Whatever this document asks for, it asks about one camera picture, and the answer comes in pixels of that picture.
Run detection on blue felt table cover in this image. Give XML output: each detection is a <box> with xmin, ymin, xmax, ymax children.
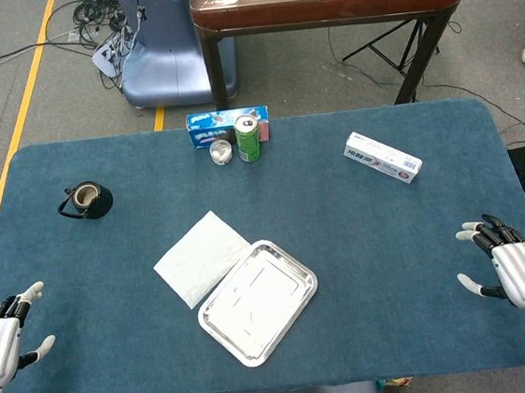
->
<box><xmin>0</xmin><ymin>91</ymin><xmax>525</xmax><ymax>393</ymax></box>

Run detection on silver metal tray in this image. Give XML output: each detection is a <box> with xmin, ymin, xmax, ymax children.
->
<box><xmin>190</xmin><ymin>233</ymin><xmax>327</xmax><ymax>373</ymax></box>

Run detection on green drink can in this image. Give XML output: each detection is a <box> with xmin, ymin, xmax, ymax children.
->
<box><xmin>233</xmin><ymin>112</ymin><xmax>264</xmax><ymax>165</ymax></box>

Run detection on black tripod stand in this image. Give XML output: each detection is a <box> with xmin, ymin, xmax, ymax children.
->
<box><xmin>338</xmin><ymin>17</ymin><xmax>444</xmax><ymax>84</ymax></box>

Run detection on white power strip with plugs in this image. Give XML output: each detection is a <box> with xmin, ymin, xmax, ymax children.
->
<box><xmin>89</xmin><ymin>31</ymin><xmax>137</xmax><ymax>79</ymax></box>

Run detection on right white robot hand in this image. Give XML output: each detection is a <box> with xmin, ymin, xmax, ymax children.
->
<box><xmin>451</xmin><ymin>209</ymin><xmax>525</xmax><ymax>318</ymax></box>

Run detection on pink box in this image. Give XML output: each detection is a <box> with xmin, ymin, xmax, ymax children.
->
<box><xmin>256</xmin><ymin>119</ymin><xmax>273</xmax><ymax>144</ymax></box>

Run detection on small round clear container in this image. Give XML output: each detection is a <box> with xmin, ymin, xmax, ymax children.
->
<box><xmin>207</xmin><ymin>138</ymin><xmax>236</xmax><ymax>167</ymax></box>

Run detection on blue Oreo cookie box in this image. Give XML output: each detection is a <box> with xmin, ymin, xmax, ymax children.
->
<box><xmin>184</xmin><ymin>105</ymin><xmax>273</xmax><ymax>151</ymax></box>

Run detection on black teapot with handle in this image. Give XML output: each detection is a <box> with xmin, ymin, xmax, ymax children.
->
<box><xmin>54</xmin><ymin>177</ymin><xmax>116</xmax><ymax>224</ymax></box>

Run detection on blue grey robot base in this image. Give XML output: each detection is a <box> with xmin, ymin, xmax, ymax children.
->
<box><xmin>112</xmin><ymin>0</ymin><xmax>242</xmax><ymax>112</ymax></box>

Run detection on long black floor cable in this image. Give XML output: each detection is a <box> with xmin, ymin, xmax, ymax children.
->
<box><xmin>327</xmin><ymin>7</ymin><xmax>525</xmax><ymax>155</ymax></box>

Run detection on brown mahjong table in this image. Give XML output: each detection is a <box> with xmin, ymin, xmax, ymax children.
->
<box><xmin>189</xmin><ymin>0</ymin><xmax>483</xmax><ymax>126</ymax></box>

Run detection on black cable bundle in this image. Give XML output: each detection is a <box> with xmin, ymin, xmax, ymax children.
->
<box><xmin>67</xmin><ymin>0</ymin><xmax>149</xmax><ymax>95</ymax></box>

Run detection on white paper sheet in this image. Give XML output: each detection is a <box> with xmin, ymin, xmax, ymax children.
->
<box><xmin>148</xmin><ymin>205</ymin><xmax>259</xmax><ymax>314</ymax></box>

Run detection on white toothpaste box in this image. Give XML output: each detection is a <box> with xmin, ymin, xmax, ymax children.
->
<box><xmin>340</xmin><ymin>124</ymin><xmax>425</xmax><ymax>191</ymax></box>

